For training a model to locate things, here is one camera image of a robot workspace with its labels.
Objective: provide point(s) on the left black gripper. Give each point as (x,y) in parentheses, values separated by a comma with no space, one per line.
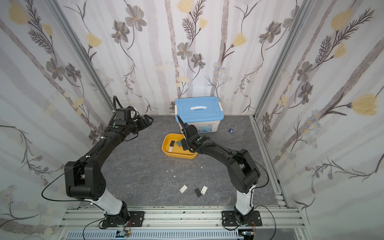
(142,122)

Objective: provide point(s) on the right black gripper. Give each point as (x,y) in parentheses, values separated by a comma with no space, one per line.
(188,136)

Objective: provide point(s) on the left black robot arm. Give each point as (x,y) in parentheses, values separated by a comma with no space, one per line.
(84,181)

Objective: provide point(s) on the blue lidded storage box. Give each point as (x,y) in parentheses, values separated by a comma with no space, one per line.
(205,113)

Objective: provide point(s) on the yellow plastic tub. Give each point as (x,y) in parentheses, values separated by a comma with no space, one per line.
(178,152)

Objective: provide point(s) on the small glass beaker blue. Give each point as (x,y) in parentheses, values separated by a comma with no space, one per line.
(231,127)

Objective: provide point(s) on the small circuit board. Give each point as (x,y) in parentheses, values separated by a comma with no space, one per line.
(123,234)

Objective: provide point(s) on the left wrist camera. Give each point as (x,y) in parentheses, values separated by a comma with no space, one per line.
(123,117)

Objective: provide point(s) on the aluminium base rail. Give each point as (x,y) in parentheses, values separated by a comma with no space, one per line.
(187,223)

